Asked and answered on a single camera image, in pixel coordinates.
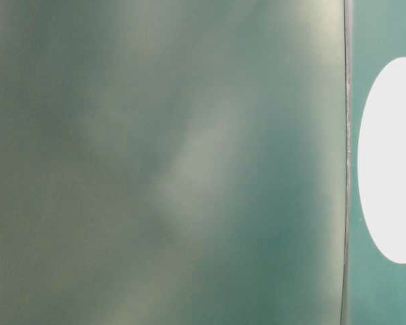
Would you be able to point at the white round bowl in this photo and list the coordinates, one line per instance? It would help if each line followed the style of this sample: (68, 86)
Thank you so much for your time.
(381, 161)

